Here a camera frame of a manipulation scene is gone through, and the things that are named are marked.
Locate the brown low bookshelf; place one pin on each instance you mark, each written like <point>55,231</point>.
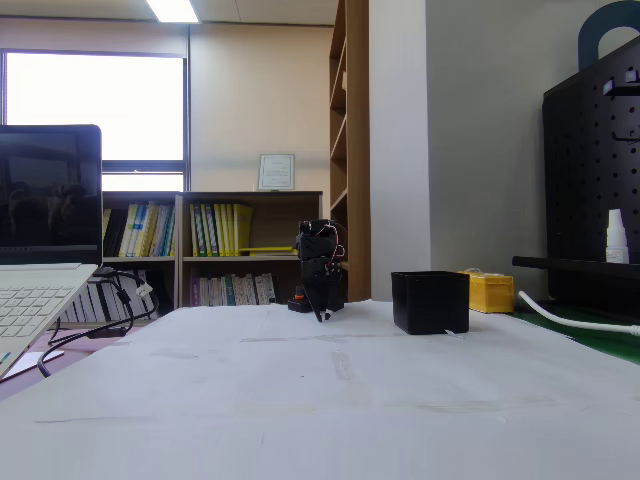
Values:
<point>270,225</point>
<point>150,262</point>

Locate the white card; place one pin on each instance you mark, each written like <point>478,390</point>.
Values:
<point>35,361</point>

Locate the white plastic bottle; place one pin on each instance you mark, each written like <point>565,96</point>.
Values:
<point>617,245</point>

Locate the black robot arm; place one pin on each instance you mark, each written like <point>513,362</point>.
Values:
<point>315,242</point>

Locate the black square container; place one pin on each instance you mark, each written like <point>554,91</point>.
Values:
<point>430,305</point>

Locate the white paper table cover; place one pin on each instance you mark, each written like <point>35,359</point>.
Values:
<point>350,425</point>

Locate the framed white certificate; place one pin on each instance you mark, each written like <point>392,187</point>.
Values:
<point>276,172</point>

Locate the black pegboard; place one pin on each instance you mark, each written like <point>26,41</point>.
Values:
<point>590,175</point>

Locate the ceiling light panel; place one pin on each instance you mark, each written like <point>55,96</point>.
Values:
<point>172,10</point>

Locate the brown tall bookshelf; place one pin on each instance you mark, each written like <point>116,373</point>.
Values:
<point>357,150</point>

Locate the thick yellow book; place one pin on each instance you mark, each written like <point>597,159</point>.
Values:
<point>243,227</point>

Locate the window with dark frame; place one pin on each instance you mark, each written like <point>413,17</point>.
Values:
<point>95,105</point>

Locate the white laptop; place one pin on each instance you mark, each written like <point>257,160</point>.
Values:
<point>50,200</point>

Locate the yellow cardboard box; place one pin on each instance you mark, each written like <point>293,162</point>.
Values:
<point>487,295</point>

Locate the black book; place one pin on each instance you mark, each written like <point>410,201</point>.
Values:
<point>117,232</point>

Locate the orange clamp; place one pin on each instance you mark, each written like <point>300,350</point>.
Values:
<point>299,296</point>

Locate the flat-lying yellow book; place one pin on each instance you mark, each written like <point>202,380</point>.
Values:
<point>265,250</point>

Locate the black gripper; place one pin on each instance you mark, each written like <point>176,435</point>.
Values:
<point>318,278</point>

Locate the dark teal arch sign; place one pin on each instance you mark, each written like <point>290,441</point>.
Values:
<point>587,35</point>

